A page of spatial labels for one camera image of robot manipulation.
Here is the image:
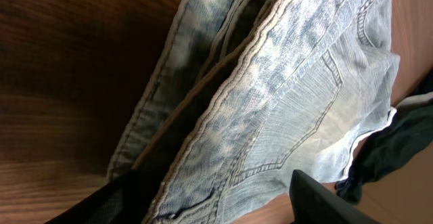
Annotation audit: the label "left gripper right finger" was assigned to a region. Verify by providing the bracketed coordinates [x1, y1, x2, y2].
[290, 170, 379, 224]

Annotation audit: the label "black garment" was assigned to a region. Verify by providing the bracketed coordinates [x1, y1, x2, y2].
[336, 72, 432, 204]

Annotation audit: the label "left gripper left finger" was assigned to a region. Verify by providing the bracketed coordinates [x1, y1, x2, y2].
[47, 170, 159, 224]

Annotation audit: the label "light blue denim shorts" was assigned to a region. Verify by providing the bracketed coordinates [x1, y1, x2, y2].
[107, 0, 400, 223]

